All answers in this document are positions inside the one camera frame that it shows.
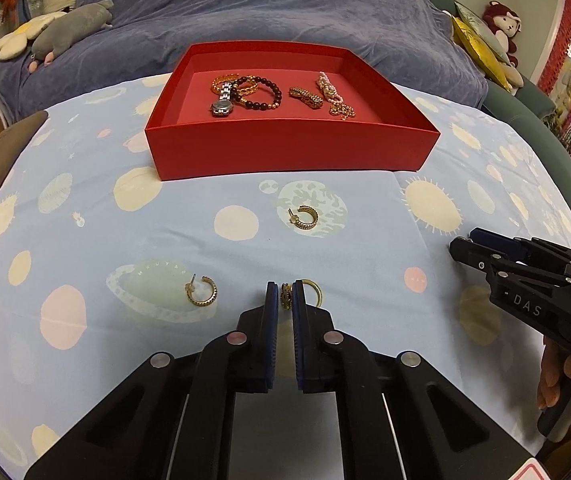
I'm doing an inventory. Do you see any red monkey plush toy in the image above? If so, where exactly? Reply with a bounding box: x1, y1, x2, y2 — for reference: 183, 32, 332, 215
482, 0, 523, 68

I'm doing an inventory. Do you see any cream cushion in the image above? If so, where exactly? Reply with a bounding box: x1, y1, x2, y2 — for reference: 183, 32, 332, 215
500, 65, 525, 95

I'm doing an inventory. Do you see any red jewelry box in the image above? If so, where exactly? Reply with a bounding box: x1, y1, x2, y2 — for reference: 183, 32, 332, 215
144, 42, 441, 182

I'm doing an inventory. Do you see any red hanging decoration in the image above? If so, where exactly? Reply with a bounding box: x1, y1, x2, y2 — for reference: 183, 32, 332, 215
538, 0, 571, 96

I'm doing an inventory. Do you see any gold bangle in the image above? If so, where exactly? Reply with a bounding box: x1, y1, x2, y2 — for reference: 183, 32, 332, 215
210, 74, 258, 96

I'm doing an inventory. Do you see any pink pearl bracelet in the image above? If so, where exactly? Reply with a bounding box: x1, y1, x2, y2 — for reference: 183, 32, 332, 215
317, 71, 343, 106

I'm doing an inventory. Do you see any blue blanket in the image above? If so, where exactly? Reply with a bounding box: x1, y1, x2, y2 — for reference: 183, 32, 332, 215
0, 0, 489, 121

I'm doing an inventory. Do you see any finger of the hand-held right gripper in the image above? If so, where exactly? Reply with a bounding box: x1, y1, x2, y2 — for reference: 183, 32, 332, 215
449, 237, 522, 282
468, 227, 535, 262

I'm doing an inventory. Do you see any grey pillow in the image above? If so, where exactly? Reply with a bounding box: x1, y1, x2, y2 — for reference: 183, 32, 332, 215
454, 1, 511, 66

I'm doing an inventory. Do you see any yellow pillow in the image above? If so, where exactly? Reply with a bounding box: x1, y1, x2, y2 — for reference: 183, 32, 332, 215
450, 14, 513, 92

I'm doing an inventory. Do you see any grey plush toy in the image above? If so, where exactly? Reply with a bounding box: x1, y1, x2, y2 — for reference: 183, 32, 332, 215
30, 0, 115, 67

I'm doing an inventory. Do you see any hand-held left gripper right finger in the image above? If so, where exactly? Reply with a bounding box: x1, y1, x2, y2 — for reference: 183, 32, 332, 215
293, 279, 539, 480

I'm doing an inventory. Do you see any blue planet print tablecloth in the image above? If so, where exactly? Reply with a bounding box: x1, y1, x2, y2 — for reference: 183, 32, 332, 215
0, 72, 571, 480

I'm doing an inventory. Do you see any flower shaped pillow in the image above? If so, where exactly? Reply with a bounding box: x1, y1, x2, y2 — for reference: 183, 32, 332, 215
0, 10, 68, 63

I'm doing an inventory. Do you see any green sofa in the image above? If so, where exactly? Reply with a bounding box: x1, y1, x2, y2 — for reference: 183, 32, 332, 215
428, 0, 571, 221

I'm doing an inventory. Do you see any dark bead bracelet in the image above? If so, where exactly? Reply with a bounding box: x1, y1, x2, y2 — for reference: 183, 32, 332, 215
229, 75, 283, 112

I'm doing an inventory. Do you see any gold ring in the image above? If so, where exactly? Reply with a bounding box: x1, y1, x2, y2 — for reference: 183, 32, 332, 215
280, 278, 323, 308

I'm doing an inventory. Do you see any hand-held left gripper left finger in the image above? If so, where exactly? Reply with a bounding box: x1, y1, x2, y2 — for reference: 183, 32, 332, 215
24, 281, 282, 480

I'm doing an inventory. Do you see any gold hoop earring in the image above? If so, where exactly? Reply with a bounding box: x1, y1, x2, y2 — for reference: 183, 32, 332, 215
288, 205, 320, 231
184, 274, 219, 307

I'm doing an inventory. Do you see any brown notebook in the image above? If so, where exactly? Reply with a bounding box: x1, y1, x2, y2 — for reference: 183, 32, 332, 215
0, 111, 49, 226

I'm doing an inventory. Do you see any silver wrist watch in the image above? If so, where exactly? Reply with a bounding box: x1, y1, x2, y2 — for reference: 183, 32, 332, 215
209, 80, 238, 118

